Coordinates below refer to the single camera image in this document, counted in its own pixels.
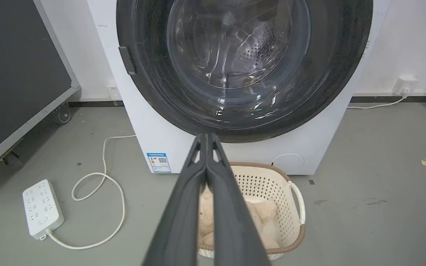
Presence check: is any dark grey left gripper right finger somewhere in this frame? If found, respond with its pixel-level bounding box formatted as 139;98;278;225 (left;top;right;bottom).
206;133;271;266

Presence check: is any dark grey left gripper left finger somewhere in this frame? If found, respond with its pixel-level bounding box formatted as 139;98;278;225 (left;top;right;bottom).
142;133;208;266

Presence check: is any dark round washing machine door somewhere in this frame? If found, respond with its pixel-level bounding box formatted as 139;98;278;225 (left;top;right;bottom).
116;0;373;143

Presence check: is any white front-load washing machine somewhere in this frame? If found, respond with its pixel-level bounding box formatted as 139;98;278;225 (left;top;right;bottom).
87;0;392;175

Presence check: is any beige plush toy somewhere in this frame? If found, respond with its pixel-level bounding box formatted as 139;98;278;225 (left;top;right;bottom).
198;186;281;249

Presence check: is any cream perforated laundry basket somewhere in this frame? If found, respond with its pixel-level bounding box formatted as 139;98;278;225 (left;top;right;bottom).
197;162;306;260

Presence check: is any blue energy label sticker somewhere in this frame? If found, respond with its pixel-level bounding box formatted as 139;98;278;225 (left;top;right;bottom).
146;153;172;173

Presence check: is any white power strip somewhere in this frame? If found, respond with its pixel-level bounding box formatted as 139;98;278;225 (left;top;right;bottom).
22;179;65;241

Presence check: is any black flight case on wheels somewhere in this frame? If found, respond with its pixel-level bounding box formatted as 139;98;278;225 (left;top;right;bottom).
0;0;81;180

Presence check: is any white power strip cable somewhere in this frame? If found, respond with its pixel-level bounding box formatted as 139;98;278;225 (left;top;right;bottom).
47;135;137;250

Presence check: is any white wall outlet plate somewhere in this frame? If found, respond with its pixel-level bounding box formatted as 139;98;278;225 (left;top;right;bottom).
106;83;122;101

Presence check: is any white appliance power cable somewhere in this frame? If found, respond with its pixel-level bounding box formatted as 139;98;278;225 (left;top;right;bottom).
348;95;408;110

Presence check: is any white wall socket with plug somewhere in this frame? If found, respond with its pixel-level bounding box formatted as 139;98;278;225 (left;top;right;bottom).
393;77;419;97

